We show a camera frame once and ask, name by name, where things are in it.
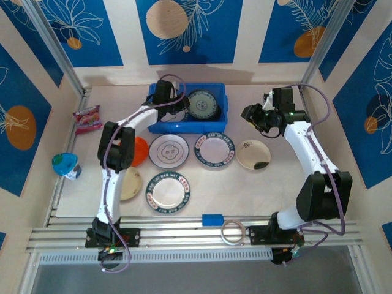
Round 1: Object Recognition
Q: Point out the blue-white patterned plate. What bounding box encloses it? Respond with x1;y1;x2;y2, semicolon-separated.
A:
186;89;219;121

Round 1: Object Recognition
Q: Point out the cream plate with ink painting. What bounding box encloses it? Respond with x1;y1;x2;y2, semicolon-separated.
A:
119;166;143;202
235;139;272;171

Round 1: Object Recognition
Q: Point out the white plate with green outline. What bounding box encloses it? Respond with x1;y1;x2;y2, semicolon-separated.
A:
149;134;190;170

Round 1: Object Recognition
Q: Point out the green-rimmed plate with lettering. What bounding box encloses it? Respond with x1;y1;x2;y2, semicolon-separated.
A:
194;132;237;168
145;171;191;214

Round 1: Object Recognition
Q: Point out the blue plastic bin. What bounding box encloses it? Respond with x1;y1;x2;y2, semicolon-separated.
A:
146;82;230;135

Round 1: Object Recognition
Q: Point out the orange plastic plate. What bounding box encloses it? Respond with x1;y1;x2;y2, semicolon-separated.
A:
134;136;150;167

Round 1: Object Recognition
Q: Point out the pink snack packet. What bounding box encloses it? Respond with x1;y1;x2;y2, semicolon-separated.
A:
72;105;104;135

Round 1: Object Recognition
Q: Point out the blue rectangular block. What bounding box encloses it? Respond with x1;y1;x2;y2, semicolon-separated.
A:
202;214;225;227

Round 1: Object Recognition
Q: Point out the white tape roll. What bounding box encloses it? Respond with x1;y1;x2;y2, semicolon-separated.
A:
220;219;246;246

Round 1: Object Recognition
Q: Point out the blue-lidded dessert cup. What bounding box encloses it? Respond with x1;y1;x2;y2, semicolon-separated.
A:
51;153;83;181

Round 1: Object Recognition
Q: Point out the black controller board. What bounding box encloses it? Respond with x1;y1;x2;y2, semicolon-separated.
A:
97;246;126;263
271;247;300;266

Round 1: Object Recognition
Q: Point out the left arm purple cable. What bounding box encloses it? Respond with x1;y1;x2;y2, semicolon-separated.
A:
99;73;187;274

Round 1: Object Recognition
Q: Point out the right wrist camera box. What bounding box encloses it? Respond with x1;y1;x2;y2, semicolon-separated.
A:
262;89;275;110

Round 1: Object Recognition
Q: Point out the aluminium side rail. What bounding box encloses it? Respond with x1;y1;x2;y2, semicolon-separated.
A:
44;86;93;228
298;85;345;220

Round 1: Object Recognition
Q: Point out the aluminium corner post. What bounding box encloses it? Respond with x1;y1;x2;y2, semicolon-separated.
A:
298;0;368;94
23;0;92;99

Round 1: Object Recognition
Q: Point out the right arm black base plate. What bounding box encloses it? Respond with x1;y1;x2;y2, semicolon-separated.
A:
247;225;306;246

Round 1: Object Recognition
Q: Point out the aluminium rail frame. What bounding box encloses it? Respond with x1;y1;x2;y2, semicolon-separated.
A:
26;216;365;254

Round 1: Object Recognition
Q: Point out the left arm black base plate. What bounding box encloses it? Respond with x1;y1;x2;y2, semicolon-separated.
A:
85;228;141;249

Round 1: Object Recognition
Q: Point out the white slotted cable duct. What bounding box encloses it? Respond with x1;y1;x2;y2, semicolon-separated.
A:
38;248;275;266

